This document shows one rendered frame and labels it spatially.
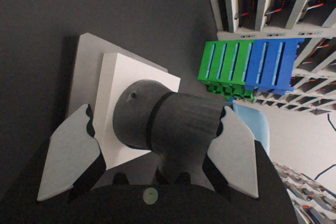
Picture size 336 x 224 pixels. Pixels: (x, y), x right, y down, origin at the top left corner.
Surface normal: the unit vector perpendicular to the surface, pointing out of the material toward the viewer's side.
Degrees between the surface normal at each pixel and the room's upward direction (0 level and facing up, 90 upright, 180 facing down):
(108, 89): 90
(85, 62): 0
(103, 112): 90
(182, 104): 91
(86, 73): 0
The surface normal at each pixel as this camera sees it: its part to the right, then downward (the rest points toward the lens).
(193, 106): -0.25, -0.76
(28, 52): 0.82, 0.19
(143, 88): 0.08, -0.69
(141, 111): -0.19, -0.25
